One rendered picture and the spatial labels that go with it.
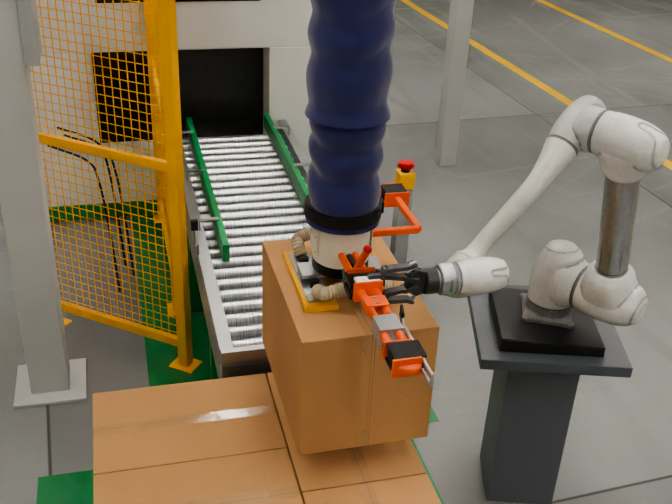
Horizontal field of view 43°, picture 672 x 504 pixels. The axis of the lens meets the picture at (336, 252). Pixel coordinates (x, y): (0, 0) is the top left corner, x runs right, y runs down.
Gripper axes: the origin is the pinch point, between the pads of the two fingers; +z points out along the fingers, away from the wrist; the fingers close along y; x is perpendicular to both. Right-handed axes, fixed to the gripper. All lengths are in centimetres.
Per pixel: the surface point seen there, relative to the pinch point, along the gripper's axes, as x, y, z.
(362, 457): 4, 65, -3
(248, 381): 49, 65, 26
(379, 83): 16, -52, -5
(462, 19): 341, 15, -163
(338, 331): -1.5, 12.7, 7.8
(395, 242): 114, 52, -48
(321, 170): 20.1, -26.4, 8.7
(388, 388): -4.8, 32.3, -7.1
